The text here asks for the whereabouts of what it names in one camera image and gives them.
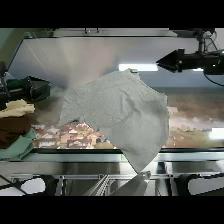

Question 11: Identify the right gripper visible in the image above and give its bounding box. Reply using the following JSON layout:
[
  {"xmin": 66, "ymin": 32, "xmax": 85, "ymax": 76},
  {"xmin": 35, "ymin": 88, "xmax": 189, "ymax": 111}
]
[{"xmin": 177, "ymin": 48, "xmax": 214, "ymax": 75}]

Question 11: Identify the grey T-shirt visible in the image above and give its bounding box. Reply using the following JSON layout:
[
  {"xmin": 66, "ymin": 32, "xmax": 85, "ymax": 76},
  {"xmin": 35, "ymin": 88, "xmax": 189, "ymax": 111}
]
[{"xmin": 57, "ymin": 68, "xmax": 171, "ymax": 175}]

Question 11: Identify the dark green garment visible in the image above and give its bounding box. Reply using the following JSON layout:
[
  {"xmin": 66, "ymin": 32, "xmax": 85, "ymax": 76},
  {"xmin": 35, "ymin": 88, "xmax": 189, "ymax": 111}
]
[{"xmin": 5, "ymin": 75, "xmax": 52, "ymax": 104}]

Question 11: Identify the cream garment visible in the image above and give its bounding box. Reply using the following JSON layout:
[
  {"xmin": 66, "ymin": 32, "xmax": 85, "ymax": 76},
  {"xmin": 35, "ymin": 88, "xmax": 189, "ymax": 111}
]
[{"xmin": 0, "ymin": 98, "xmax": 36, "ymax": 119}]

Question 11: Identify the brown garment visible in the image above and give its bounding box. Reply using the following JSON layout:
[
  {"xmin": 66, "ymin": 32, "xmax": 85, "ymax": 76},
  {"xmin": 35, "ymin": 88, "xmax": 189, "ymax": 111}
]
[{"xmin": 0, "ymin": 113, "xmax": 38, "ymax": 150}]

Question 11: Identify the light green garment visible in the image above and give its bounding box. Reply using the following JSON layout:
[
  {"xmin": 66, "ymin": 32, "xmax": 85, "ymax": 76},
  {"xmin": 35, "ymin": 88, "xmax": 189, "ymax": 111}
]
[{"xmin": 0, "ymin": 128, "xmax": 38, "ymax": 161}]

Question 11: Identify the black cable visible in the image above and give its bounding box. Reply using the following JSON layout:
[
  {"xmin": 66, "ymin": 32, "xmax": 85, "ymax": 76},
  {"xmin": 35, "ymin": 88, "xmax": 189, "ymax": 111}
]
[{"xmin": 203, "ymin": 71, "xmax": 224, "ymax": 88}]

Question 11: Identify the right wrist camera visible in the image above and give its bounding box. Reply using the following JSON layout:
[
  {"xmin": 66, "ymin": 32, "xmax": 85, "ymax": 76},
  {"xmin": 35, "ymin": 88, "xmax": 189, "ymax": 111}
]
[{"xmin": 192, "ymin": 28, "xmax": 218, "ymax": 54}]

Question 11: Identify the silver frame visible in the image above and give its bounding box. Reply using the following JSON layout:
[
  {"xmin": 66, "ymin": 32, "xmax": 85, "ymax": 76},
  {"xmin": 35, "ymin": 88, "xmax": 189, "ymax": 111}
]
[{"xmin": 0, "ymin": 28, "xmax": 224, "ymax": 197}]

